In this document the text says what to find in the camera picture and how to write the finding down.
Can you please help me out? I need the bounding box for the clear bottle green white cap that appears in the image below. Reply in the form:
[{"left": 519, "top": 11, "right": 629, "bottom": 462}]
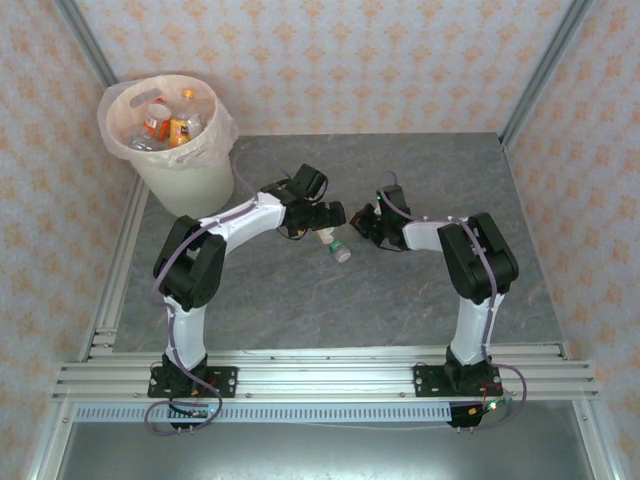
[{"left": 314, "top": 225, "right": 353, "bottom": 265}]

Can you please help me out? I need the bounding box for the yellow orange juice bottle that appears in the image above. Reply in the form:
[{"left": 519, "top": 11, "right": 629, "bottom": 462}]
[{"left": 168, "top": 87, "right": 207, "bottom": 150}]

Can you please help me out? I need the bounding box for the clear bottle blue white cap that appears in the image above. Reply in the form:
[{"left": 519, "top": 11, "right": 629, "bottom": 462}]
[{"left": 128, "top": 133, "right": 169, "bottom": 153}]

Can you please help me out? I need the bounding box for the white plastic bin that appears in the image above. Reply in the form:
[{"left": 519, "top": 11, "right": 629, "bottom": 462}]
[{"left": 97, "top": 73, "right": 239, "bottom": 217}]

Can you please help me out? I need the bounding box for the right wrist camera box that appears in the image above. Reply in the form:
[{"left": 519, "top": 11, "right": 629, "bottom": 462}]
[{"left": 375, "top": 184, "right": 408, "bottom": 215}]

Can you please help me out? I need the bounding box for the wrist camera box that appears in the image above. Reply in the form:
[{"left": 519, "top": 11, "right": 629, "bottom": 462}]
[
  {"left": 375, "top": 184, "right": 408, "bottom": 215},
  {"left": 291, "top": 163, "right": 330, "bottom": 203}
]

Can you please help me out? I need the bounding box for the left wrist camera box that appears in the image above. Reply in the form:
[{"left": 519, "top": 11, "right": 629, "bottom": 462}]
[{"left": 291, "top": 163, "right": 330, "bottom": 203}]

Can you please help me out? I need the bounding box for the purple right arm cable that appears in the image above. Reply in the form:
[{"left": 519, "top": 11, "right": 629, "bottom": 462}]
[{"left": 377, "top": 171, "right": 529, "bottom": 431}]

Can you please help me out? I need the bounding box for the aluminium mounting rail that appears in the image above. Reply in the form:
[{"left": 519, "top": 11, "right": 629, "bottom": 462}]
[{"left": 52, "top": 344, "right": 599, "bottom": 401}]

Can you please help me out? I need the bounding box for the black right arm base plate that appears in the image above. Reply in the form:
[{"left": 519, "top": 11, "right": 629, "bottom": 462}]
[{"left": 413, "top": 364, "right": 504, "bottom": 399}]

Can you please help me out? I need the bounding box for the white slotted cable duct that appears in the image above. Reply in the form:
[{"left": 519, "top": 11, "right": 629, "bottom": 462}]
[{"left": 74, "top": 403, "right": 454, "bottom": 424}]

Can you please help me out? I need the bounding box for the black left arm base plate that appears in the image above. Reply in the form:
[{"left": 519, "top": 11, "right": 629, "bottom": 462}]
[{"left": 147, "top": 366, "right": 239, "bottom": 399}]

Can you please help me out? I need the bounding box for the aluminium corner post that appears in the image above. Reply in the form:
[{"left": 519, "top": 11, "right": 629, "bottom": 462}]
[
  {"left": 499, "top": 0, "right": 596, "bottom": 151},
  {"left": 52, "top": 0, "right": 121, "bottom": 89}
]

